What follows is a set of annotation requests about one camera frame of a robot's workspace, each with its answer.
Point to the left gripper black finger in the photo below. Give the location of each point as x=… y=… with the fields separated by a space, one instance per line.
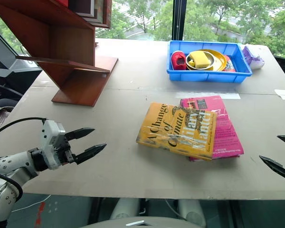
x=91 y=152
x=82 y=133

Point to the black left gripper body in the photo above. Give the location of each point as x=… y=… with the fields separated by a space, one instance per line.
x=67 y=154

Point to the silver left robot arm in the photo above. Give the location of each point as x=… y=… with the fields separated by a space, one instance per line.
x=12 y=164

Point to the pink book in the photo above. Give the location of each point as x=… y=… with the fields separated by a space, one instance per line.
x=225 y=133

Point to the red-brown wooden bookshelf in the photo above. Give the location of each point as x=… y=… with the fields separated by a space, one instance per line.
x=69 y=54

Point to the yellow hardcover book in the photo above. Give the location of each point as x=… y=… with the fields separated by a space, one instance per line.
x=175 y=130

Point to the white robot leg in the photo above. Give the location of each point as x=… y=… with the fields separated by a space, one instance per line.
x=124 y=209
x=192 y=211

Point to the checked cloth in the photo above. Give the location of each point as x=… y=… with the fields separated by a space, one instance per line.
x=0 y=117

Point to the red snack packet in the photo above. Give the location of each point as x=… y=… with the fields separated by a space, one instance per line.
x=230 y=65

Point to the blue plastic bin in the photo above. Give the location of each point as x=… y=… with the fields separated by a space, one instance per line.
x=209 y=76

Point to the black angular equipment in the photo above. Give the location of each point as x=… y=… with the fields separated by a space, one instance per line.
x=4 y=64

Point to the yellow plate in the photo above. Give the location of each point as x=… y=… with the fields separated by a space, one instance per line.
x=219 y=59

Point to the metal bowl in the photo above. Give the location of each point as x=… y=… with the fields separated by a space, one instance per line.
x=210 y=65

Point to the yellow sponge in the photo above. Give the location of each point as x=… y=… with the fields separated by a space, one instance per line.
x=199 y=59

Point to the red toy shoe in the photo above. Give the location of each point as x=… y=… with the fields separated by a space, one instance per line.
x=177 y=59

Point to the small yellow toy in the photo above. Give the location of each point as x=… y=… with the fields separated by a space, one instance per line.
x=191 y=63

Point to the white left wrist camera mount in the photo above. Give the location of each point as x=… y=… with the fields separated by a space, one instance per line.
x=50 y=142

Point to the black window frame post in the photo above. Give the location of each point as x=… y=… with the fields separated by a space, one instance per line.
x=177 y=19

